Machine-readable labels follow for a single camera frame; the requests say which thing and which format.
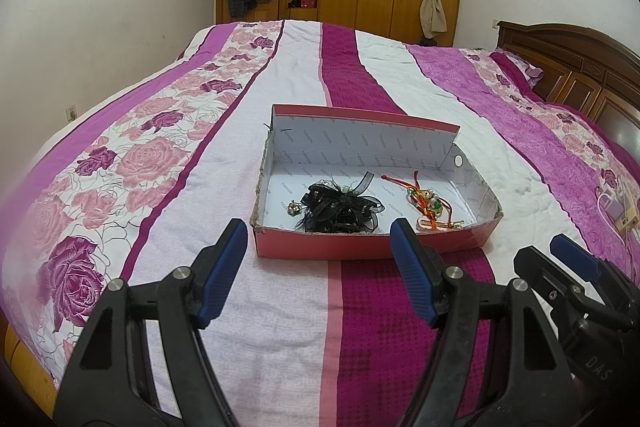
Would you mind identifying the orange wooden bed frame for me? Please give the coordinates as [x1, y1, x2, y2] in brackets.
[0, 324, 58, 408]

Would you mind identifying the rainbow cord bracelet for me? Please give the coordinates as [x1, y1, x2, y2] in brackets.
[406, 186, 427, 214]

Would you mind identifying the hanging beige cloth bag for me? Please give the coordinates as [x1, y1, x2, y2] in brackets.
[419, 0, 447, 38]

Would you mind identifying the red cardboard box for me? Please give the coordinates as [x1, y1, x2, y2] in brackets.
[249, 103, 505, 260]

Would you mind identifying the dark wooden headboard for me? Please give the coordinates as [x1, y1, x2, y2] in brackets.
[496, 21, 640, 152]

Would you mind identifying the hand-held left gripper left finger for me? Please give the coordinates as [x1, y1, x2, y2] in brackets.
[52, 218, 249, 427]

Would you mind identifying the red cord bracelet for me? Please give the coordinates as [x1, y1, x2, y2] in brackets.
[382, 170, 466, 233]

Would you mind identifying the pink floral pillow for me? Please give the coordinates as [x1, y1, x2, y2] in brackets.
[489, 48, 545, 88]

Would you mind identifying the black ribbon hair clip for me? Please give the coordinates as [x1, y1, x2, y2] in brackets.
[299, 171, 386, 235]

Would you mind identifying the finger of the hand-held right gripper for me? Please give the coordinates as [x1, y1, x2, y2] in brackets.
[550, 233, 638, 308]
[514, 246, 632, 334]

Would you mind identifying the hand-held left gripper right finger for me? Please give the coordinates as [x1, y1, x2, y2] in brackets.
[390, 217, 586, 427]

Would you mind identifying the white charger with cable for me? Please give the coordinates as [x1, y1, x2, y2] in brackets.
[596, 184, 640, 233]

